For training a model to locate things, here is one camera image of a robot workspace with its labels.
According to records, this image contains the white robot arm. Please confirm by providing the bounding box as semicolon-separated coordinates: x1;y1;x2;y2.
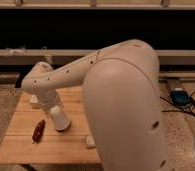
21;39;169;171

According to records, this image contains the white sponge block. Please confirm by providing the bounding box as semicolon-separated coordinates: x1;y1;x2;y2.
86;135;95;149

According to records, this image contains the white plastic bottle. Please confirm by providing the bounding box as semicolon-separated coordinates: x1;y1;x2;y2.
29;95;40;109

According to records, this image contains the red-brown pepper toy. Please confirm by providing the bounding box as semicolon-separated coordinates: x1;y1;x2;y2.
32;120;45;143

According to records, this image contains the blue power box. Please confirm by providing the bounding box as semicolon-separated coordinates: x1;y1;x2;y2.
170;89;191;106

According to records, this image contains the wooden table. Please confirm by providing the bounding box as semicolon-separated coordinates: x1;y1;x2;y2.
0;86;101;164

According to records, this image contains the crumpled white paper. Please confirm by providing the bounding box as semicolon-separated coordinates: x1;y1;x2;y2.
6;48;26;56

